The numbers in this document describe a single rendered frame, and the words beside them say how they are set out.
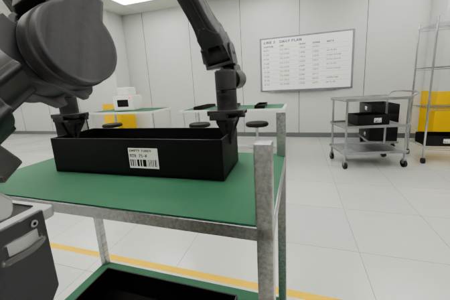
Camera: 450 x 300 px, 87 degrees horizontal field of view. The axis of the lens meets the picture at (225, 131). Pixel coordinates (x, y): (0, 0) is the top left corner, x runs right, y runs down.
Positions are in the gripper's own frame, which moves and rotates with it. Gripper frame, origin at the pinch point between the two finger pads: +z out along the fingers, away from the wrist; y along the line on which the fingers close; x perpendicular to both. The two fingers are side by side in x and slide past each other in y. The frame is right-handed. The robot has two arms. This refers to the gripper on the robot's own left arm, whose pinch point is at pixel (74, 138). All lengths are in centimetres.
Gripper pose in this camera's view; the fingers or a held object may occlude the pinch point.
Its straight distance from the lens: 99.0
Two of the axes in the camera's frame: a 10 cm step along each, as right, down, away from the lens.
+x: -2.7, 2.2, -9.4
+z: 0.5, 9.8, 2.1
